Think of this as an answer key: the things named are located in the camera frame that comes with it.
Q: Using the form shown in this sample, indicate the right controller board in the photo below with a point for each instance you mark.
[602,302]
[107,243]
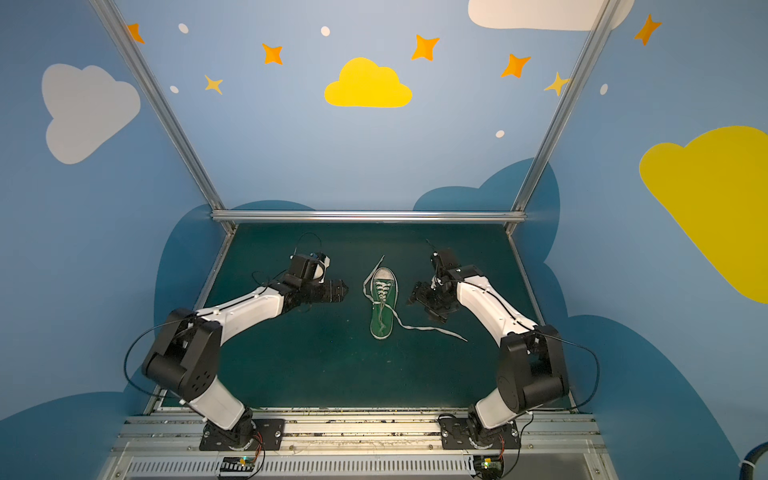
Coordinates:
[487,468]

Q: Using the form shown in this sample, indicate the left controller board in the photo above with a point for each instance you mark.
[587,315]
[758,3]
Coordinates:
[238,467]

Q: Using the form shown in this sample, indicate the green canvas sneaker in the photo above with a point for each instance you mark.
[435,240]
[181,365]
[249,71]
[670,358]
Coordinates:
[382,290]

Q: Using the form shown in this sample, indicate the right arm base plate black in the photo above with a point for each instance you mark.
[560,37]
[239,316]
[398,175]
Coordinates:
[459,433]

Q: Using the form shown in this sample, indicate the left aluminium frame post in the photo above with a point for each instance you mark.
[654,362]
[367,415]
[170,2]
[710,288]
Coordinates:
[113,22]

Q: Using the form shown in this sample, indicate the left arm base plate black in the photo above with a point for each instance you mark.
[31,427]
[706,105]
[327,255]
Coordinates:
[246,435]

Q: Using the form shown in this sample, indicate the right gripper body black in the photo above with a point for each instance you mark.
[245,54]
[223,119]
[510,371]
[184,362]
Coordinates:
[429,294]

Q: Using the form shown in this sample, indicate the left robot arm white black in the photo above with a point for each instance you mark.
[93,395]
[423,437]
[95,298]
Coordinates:
[185,356]

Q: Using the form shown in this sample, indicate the front aluminium rail bed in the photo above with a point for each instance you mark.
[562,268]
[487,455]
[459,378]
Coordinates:
[346,443]

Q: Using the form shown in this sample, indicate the back aluminium frame bar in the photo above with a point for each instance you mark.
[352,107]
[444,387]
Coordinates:
[419,217]

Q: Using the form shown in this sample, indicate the aluminium frame post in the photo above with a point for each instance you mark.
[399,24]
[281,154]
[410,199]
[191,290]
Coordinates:
[580,74]
[113,22]

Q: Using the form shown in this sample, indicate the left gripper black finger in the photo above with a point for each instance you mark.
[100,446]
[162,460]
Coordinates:
[337,297]
[339,287]

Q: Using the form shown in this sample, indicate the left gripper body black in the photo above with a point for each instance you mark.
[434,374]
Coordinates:
[324,291]

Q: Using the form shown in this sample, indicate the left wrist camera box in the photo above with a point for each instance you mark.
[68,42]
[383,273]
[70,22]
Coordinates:
[309,267]

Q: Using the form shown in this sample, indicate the controller board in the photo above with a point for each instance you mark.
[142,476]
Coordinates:
[487,468]
[238,467]

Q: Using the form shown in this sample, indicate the right aluminium frame post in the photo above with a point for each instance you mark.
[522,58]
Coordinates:
[580,74]

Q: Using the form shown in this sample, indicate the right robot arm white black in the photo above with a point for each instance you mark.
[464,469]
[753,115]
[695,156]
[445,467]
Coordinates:
[531,371]

